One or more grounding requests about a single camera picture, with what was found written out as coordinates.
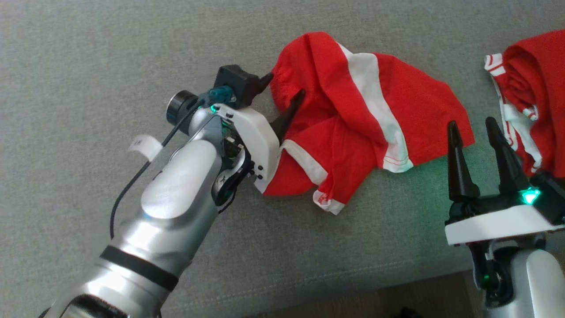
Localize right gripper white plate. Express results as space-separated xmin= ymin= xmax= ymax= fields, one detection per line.
xmin=444 ymin=116 xmax=565 ymax=247

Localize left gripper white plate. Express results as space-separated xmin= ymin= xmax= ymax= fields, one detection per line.
xmin=166 ymin=72 xmax=306 ymax=195

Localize red shorts with white stripe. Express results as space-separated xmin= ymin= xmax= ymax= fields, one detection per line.
xmin=263 ymin=32 xmax=475 ymax=216

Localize red basketball jersey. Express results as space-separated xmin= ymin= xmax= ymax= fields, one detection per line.
xmin=484 ymin=30 xmax=565 ymax=177

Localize wide grey sofa cushion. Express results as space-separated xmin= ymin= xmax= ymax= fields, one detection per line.
xmin=0 ymin=0 xmax=565 ymax=318

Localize white cable tag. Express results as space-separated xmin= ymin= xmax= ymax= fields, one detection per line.
xmin=128 ymin=134 xmax=164 ymax=162

